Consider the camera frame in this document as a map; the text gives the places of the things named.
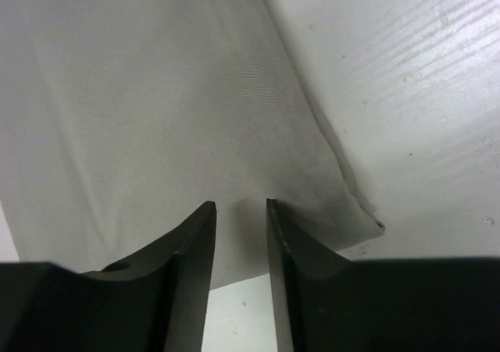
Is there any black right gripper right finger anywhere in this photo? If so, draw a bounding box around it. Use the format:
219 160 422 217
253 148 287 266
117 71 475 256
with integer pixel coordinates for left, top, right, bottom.
266 199 348 351

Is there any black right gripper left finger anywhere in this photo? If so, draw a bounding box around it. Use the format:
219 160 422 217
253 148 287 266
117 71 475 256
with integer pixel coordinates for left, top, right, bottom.
77 201 216 351

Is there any grey cloth napkin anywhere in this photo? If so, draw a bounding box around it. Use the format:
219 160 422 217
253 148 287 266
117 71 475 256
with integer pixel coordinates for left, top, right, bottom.
1 0 383 288

